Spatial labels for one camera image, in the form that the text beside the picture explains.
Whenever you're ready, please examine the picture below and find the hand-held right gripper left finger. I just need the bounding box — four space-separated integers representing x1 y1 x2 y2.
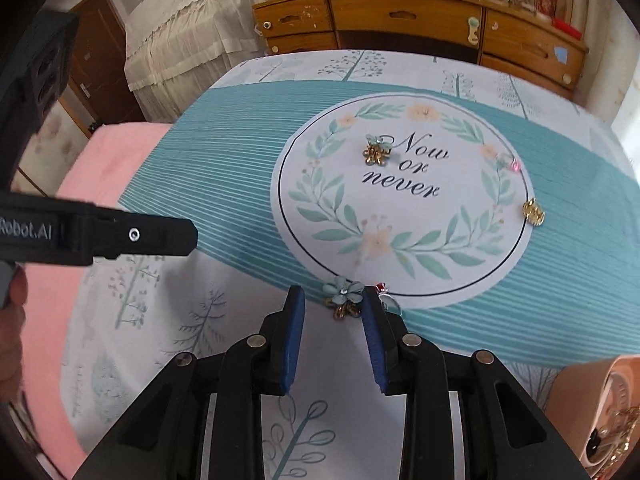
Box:
72 285 306 480

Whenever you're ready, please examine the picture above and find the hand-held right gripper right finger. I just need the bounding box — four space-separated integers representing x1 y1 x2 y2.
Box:
361 285 591 480

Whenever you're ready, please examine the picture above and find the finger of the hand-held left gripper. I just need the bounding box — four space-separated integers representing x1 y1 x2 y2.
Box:
65 202 198 266

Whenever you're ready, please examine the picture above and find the blue flower earring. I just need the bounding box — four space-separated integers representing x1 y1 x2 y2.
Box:
362 134 393 167
322 276 363 320

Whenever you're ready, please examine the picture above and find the pink plastic drawer box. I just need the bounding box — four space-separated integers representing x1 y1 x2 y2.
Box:
544 354 640 480

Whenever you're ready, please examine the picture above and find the white band smart watch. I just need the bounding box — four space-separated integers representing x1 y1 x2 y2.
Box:
585 367 640 466

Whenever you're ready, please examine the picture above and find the person's left hand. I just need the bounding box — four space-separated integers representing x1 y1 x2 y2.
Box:
0 265 28 403

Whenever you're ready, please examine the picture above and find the pink blanket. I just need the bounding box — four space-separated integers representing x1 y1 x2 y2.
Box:
17 122 173 480

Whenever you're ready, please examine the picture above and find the brown wooden door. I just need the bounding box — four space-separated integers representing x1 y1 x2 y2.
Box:
67 0 147 125

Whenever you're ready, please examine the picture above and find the white lace cover cloth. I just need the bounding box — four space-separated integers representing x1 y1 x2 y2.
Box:
122 0 291 123

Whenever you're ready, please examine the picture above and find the wooden desk with drawers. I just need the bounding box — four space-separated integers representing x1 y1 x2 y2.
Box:
251 0 591 101

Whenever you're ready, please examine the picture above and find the white leaf print curtain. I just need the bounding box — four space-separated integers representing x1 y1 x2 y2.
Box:
565 0 640 161

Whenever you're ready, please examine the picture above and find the red box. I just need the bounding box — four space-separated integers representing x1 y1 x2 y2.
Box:
552 17 583 41

